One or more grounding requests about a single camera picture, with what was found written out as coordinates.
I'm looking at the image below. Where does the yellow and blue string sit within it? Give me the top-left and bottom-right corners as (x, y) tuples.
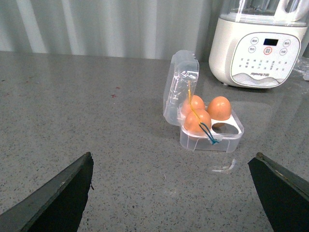
(187, 81), (220, 145)

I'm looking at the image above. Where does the clear plastic bag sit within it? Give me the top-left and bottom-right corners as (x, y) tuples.
(294, 57), (309, 81)

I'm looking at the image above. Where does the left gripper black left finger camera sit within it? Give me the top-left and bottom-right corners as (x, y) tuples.
(0, 152), (94, 232)

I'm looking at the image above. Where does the brown egg back left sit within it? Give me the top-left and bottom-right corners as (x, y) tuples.
(181, 95), (205, 116)

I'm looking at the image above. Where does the white soy milk maker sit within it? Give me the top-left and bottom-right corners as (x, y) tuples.
(209, 0), (309, 89)

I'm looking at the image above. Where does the brown egg back right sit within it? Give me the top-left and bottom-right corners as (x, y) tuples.
(207, 96), (232, 121)

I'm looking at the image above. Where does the brown egg front left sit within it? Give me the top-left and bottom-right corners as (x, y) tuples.
(183, 109), (211, 133)

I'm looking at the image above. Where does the clear plastic egg box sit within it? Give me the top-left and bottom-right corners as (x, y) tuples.
(163, 50), (244, 153)

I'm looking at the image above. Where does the brown egg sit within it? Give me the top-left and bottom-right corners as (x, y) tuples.
(183, 109), (211, 133)
(181, 95), (205, 116)
(207, 96), (232, 121)

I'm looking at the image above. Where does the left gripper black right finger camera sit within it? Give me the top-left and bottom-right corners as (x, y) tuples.
(248, 152), (309, 232)

